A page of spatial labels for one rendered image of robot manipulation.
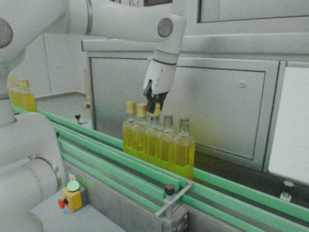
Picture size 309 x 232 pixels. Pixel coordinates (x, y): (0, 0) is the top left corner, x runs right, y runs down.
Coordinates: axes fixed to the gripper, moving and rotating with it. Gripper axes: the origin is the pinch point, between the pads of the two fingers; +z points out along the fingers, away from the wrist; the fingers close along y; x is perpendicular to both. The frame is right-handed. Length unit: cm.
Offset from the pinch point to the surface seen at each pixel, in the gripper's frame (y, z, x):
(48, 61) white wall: -242, 162, -555
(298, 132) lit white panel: -12.0, -7.3, 40.3
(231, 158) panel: -11.8, 10.3, 27.0
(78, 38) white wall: -316, 90, -531
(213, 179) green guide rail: -3.0, 14.9, 26.2
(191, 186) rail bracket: 5.4, 15.6, 22.9
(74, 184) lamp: 18.9, 36.5, -15.6
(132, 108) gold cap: 0.6, 5.1, -9.0
